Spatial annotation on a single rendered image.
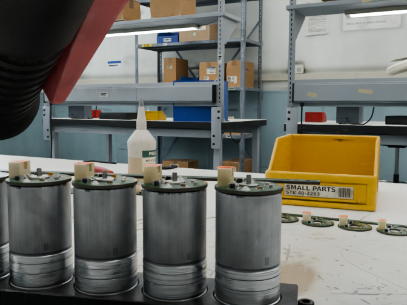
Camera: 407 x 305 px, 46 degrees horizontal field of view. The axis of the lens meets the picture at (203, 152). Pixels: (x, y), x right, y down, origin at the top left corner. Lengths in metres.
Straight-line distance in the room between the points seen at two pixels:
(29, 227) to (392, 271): 0.19
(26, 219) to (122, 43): 5.57
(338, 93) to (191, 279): 2.33
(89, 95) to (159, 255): 3.04
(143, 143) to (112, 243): 0.38
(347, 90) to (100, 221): 2.32
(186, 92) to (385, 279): 2.56
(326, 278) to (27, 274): 0.15
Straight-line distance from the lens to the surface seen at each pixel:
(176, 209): 0.17
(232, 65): 4.54
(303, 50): 4.78
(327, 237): 0.35
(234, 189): 0.17
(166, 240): 0.18
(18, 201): 0.20
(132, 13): 3.23
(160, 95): 2.89
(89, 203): 0.18
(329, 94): 2.49
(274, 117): 4.82
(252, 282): 0.17
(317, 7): 2.61
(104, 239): 0.18
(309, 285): 0.26
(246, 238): 0.17
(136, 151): 0.56
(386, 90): 2.45
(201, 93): 2.75
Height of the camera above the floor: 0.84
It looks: 6 degrees down
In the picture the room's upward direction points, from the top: straight up
